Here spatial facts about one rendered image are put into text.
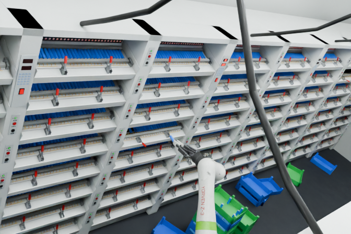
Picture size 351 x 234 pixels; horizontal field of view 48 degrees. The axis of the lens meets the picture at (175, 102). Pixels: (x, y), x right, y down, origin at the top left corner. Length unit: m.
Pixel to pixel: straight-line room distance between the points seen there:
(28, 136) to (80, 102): 0.32
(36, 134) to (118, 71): 0.55
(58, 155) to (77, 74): 0.56
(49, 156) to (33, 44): 0.77
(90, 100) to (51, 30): 0.54
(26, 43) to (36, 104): 0.38
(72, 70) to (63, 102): 0.19
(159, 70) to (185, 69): 0.23
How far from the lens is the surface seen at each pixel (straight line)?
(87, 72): 2.12
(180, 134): 2.99
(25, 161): 2.34
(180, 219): 3.65
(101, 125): 2.42
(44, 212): 2.83
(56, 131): 2.27
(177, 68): 2.53
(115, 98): 2.34
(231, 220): 3.23
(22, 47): 1.86
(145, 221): 3.49
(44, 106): 2.11
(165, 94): 2.59
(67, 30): 1.90
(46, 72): 2.01
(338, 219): 1.41
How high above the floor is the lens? 2.41
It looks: 27 degrees down
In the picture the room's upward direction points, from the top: 23 degrees clockwise
